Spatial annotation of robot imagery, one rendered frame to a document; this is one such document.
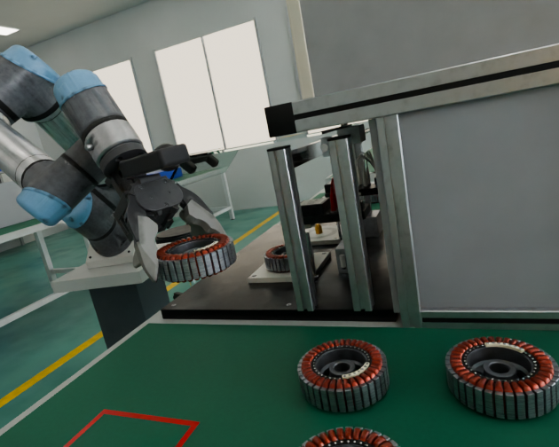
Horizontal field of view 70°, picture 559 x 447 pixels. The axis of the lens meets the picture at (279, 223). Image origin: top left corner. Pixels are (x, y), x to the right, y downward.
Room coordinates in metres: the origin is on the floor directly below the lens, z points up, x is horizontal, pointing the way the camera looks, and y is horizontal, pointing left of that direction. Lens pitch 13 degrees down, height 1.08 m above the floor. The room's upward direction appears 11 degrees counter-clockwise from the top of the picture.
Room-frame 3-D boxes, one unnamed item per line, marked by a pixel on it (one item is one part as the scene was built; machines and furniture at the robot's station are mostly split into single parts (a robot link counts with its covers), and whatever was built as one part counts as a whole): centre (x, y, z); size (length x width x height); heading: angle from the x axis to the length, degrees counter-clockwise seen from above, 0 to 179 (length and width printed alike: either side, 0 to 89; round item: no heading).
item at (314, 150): (0.94, -0.15, 1.03); 0.62 x 0.01 x 0.03; 156
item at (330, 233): (1.09, -0.11, 0.78); 0.15 x 0.15 x 0.01; 66
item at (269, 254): (0.87, -0.01, 0.80); 0.11 x 0.11 x 0.04
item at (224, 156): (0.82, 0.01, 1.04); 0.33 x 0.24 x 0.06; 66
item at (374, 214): (1.03, -0.24, 0.80); 0.08 x 0.05 x 0.06; 156
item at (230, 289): (0.98, -0.07, 0.76); 0.64 x 0.47 x 0.02; 156
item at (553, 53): (0.85, -0.35, 1.09); 0.68 x 0.44 x 0.05; 156
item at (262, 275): (0.87, -0.01, 0.78); 0.15 x 0.15 x 0.01; 66
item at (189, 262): (0.54, 0.12, 0.93); 0.11 x 0.11 x 0.04
